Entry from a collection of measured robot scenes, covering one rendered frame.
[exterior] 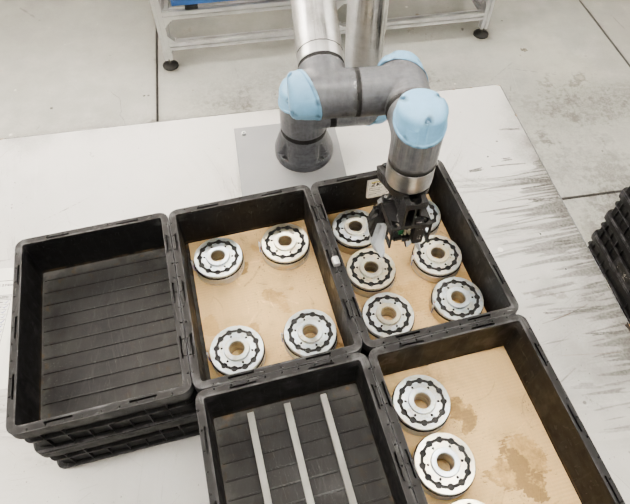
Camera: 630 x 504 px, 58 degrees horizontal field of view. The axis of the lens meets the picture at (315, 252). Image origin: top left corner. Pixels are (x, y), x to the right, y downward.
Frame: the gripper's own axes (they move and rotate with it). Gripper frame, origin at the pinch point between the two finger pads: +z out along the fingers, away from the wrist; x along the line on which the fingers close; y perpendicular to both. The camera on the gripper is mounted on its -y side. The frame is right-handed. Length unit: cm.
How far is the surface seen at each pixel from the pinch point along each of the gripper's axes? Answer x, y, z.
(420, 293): 6.2, 5.4, 12.7
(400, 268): 4.0, -1.4, 12.7
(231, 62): -19, -192, 96
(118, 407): -52, 21, 3
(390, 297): -0.9, 6.6, 9.8
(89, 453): -63, 22, 21
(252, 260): -26.5, -9.8, 12.8
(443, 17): 92, -187, 82
